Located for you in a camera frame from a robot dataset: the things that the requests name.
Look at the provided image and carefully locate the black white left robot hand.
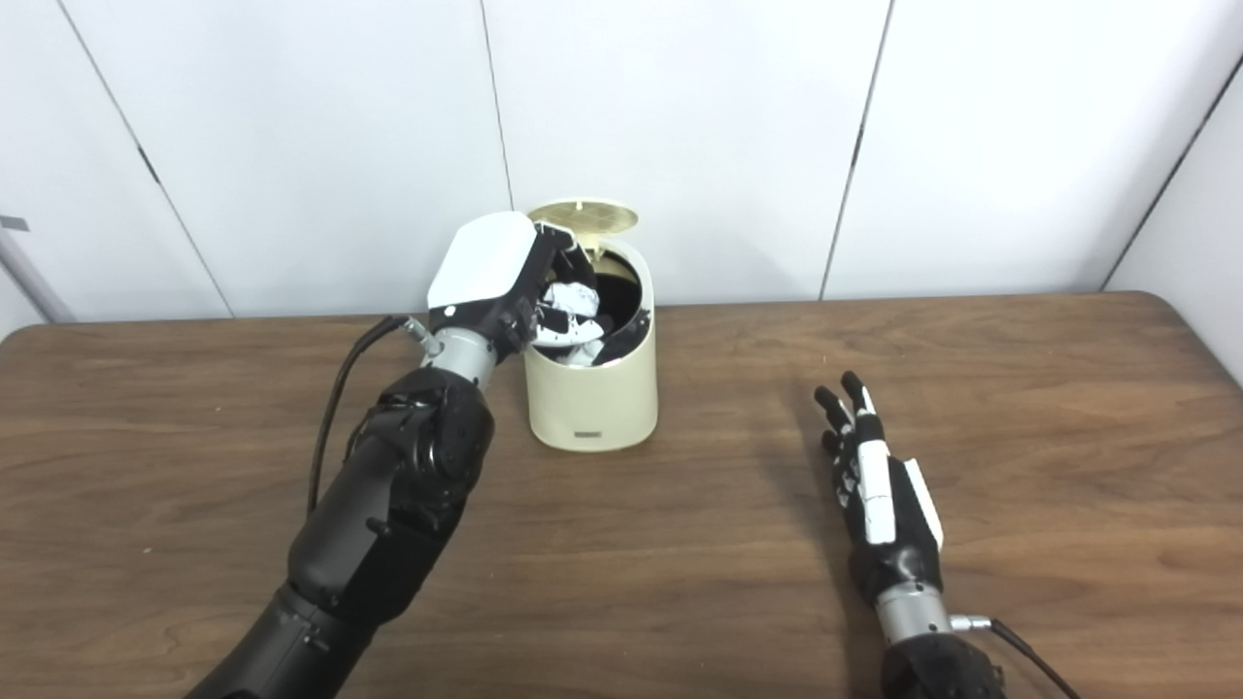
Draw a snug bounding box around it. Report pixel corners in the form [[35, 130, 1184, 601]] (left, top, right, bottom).
[[427, 212, 608, 365]]

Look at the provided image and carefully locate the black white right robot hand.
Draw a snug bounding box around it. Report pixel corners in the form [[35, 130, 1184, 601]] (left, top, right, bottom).
[[814, 371, 945, 608]]

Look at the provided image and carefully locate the cream round bin lid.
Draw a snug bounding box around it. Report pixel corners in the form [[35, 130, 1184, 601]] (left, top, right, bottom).
[[527, 199, 640, 239]]

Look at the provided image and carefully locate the cream-colored bin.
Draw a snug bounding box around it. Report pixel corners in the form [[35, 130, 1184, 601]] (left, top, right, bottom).
[[522, 238, 659, 453]]

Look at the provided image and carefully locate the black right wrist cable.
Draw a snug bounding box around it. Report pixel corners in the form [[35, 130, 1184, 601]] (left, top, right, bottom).
[[950, 614, 1084, 699]]

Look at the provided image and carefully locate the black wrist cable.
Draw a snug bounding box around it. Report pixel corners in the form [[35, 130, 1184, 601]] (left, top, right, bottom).
[[307, 315, 433, 516], [950, 614, 1084, 699]]

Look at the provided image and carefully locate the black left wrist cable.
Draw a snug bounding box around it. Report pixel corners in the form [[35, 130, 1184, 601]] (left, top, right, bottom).
[[307, 315, 433, 516]]

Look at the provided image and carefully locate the grey wall post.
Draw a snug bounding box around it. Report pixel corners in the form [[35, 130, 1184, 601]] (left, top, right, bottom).
[[0, 228, 77, 323]]

